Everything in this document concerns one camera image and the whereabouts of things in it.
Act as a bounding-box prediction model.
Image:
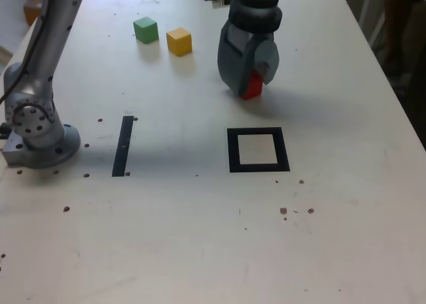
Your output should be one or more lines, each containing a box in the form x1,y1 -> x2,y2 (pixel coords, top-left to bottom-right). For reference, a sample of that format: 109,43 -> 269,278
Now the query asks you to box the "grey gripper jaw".
217,21 -> 254,98
253,39 -> 280,86

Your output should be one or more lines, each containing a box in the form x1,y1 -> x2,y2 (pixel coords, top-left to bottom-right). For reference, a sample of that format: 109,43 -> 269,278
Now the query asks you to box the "red cube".
239,70 -> 264,101

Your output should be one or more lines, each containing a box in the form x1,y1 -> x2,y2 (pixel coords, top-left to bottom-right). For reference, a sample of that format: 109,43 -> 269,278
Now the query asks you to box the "yellow cube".
166,27 -> 193,57

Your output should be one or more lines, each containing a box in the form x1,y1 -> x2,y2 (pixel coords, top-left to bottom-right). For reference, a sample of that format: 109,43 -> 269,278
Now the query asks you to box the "green cube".
132,17 -> 158,45

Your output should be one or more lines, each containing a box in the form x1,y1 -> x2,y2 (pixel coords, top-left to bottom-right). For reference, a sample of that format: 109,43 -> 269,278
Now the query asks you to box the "black tape square outline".
226,126 -> 291,174

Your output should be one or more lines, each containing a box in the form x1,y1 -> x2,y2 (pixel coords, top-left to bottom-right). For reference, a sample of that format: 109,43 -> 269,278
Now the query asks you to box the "black tape strip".
111,115 -> 134,178

